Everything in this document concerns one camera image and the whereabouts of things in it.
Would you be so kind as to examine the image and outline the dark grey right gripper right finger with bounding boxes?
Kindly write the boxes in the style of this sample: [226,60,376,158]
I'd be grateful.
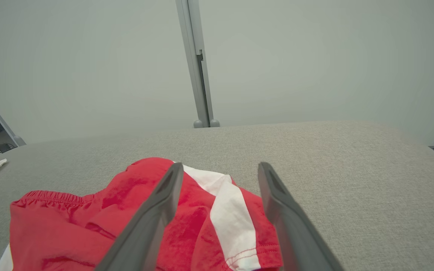
[258,162,344,271]

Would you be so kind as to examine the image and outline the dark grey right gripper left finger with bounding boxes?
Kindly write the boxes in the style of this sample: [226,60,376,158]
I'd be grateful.
[96,163,184,271]

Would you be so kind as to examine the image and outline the red shorts with white stripe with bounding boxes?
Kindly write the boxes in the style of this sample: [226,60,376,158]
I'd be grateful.
[0,157,283,271]

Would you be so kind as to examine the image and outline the grey vertical partition post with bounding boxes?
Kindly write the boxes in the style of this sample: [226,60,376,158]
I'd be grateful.
[176,0,220,129]

